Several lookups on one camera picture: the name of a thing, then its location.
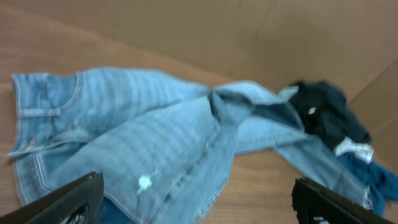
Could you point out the white grey striped cloth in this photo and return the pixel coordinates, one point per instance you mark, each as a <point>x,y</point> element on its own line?
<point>362,151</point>

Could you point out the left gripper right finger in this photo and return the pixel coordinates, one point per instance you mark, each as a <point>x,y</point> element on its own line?
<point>315,203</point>

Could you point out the light blue denim jeans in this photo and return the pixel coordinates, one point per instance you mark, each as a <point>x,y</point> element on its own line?
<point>165,146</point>

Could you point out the black garment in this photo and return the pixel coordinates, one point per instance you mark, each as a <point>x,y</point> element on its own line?
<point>324,112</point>

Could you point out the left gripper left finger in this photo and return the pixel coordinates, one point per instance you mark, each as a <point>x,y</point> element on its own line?
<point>76,202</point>

